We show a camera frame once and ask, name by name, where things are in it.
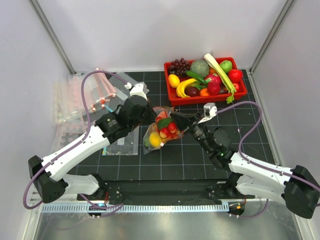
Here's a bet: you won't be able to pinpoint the pink toy dragon fruit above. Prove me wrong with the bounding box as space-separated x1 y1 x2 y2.
204 73 222 86

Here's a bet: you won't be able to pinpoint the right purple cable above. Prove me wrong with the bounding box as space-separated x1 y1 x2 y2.
214 101 320 219

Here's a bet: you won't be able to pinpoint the blue-zipper clear zip bag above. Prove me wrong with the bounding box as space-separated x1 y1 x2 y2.
101 103 140 157

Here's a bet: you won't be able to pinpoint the dark red toy apple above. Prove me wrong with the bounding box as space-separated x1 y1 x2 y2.
184 86 200 97

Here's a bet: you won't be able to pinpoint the toy cherry bunch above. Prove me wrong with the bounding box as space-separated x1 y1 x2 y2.
155 110 181 142

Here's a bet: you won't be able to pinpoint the aluminium cable duct rail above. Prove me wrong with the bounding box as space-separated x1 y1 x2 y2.
29 179 305 214

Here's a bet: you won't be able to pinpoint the orange-zipper clear zip bag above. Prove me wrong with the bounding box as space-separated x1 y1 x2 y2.
142 106 184 155

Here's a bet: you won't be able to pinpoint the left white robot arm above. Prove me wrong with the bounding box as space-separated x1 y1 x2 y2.
28 94 156 204

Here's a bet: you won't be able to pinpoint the green toy melon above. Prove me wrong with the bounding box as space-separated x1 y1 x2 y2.
189 59 210 78

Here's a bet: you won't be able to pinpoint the green toy pea pod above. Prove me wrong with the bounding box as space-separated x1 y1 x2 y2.
186 70 207 85

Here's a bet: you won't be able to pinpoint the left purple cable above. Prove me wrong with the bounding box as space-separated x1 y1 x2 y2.
22 70 131 217

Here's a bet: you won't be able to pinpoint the yellow toy lemon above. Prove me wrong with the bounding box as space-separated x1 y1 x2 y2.
168 74 180 89

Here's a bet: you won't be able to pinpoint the yellow toy banana bunch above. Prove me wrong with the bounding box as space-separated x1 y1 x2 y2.
176 78 199 98

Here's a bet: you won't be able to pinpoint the yellow toy bell pepper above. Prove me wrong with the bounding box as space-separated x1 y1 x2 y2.
149 131 163 148

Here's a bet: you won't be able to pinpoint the pink-zipper zip bag stack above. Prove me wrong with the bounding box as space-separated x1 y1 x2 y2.
52 73 116 152

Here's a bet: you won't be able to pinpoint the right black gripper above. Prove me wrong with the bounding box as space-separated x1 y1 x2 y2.
171 111 214 154

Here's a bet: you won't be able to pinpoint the purple cable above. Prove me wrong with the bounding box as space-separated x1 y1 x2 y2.
22 70 131 217
214 101 320 219

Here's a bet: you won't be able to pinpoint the dark purple toy grapes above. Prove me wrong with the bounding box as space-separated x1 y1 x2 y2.
168 58 191 78

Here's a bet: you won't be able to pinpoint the green toy custard apple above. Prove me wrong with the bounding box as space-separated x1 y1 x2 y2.
219 60 233 74

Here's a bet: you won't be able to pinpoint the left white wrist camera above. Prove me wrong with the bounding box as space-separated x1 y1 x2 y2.
124 82 147 100

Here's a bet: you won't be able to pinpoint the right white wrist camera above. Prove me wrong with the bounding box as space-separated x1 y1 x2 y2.
198 102 218 124

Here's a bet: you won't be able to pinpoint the clear zip bag on mat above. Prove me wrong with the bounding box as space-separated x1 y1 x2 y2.
109 72 149 101

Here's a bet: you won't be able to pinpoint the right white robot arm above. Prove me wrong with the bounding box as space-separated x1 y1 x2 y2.
170 112 320 219

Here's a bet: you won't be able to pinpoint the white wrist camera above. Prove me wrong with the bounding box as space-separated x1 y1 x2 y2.
198 102 218 124
124 82 147 100

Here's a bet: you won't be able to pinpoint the toy celery stalk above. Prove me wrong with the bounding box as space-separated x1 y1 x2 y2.
204 53 236 104

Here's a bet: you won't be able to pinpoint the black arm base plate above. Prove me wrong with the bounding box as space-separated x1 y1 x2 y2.
87 179 254 206

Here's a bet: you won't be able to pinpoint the orange toy carrot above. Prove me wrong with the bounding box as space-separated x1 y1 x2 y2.
199 88 210 97

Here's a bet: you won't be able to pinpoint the red toy tomato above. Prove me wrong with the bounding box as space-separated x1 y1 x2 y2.
227 69 243 84

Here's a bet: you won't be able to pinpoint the red toy strawberry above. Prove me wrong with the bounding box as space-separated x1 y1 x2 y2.
233 83 240 92

